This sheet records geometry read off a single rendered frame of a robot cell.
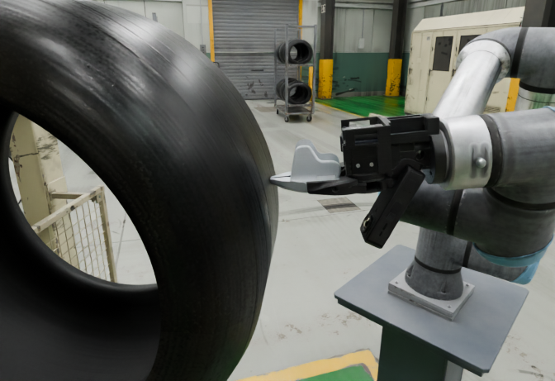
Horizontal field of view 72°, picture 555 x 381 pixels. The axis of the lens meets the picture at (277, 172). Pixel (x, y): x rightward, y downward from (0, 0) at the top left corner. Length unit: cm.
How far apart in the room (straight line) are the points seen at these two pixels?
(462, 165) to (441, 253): 89
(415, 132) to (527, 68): 61
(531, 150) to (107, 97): 43
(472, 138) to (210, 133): 29
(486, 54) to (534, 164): 52
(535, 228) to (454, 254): 78
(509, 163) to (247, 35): 1162
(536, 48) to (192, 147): 86
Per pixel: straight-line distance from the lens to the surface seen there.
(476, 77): 90
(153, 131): 34
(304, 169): 48
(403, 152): 49
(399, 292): 142
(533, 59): 106
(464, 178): 49
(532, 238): 59
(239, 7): 1200
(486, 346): 134
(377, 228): 50
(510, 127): 50
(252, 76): 1206
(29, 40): 38
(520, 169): 51
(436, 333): 132
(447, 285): 140
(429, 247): 135
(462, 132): 48
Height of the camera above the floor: 140
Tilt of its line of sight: 18 degrees down
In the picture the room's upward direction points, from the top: straight up
